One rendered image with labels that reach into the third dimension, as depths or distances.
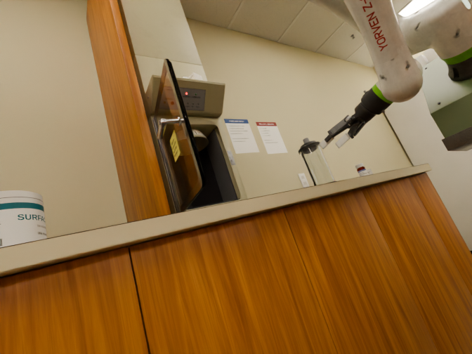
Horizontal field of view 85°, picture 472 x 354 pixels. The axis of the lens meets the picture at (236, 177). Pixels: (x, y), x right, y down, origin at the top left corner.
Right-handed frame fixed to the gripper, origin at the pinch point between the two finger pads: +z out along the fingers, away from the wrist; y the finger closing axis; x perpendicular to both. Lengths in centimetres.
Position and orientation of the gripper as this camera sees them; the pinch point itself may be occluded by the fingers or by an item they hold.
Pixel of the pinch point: (332, 143)
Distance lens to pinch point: 119.7
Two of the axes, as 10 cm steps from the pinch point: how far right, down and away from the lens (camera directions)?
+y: -8.1, 0.9, -5.8
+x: 4.0, 8.1, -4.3
